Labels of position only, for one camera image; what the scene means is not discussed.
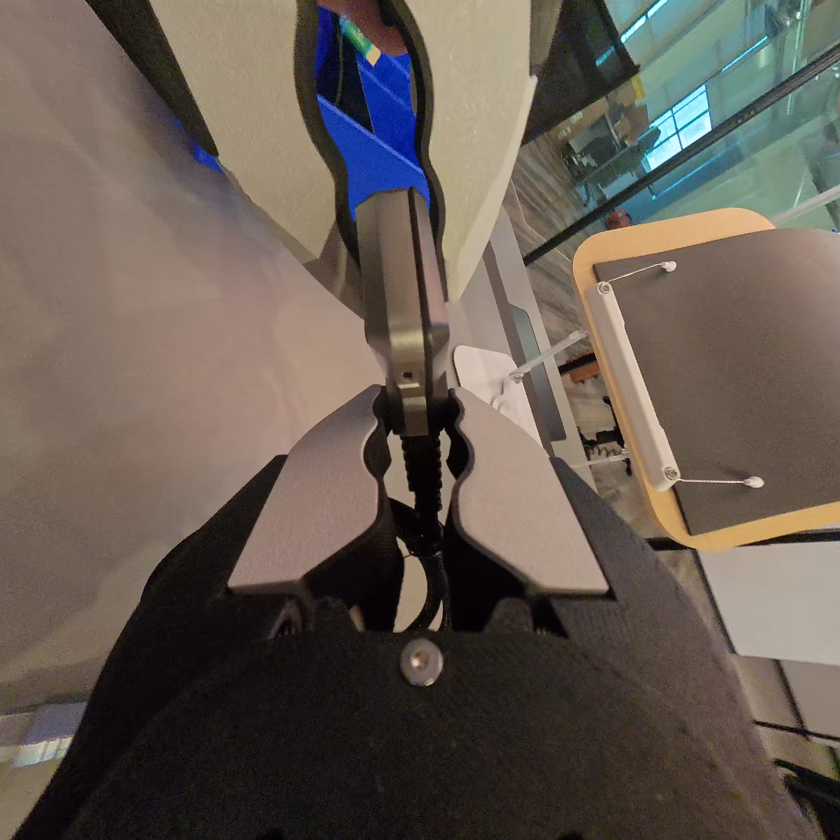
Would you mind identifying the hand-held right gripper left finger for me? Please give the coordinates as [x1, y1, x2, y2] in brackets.
[226, 385, 404, 632]

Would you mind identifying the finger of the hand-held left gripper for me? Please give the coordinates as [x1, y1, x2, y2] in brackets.
[392, 0, 540, 304]
[150, 0, 366, 319]

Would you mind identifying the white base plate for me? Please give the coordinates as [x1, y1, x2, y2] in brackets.
[453, 344, 527, 424]

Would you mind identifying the black railing bar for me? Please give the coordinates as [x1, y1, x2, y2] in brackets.
[525, 49, 840, 265]

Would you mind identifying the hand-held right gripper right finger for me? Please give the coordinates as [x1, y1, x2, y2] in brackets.
[442, 387, 611, 632]

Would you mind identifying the white board bracket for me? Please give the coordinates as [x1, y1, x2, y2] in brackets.
[583, 281, 680, 492]

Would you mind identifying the clear acrylic stand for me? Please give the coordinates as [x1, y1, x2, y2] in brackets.
[499, 328, 592, 421]

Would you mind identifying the wood-edged black board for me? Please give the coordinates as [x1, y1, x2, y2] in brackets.
[572, 209, 840, 551]

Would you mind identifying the blue plastic bin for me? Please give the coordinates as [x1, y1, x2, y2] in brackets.
[190, 0, 434, 224]

